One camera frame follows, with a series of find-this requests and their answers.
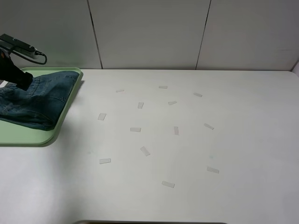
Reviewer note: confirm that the blue denim children's shorts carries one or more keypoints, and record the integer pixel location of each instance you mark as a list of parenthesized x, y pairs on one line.
[(40, 106)]

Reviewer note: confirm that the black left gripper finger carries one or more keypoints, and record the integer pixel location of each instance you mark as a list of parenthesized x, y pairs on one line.
[(23, 80)]

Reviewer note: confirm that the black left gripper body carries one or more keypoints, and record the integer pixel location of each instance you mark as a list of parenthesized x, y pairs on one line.
[(8, 71)]

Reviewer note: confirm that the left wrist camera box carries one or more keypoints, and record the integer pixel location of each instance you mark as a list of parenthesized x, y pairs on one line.
[(11, 44)]

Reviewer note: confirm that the green plastic tray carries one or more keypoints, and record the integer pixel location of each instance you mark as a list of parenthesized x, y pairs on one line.
[(13, 135)]

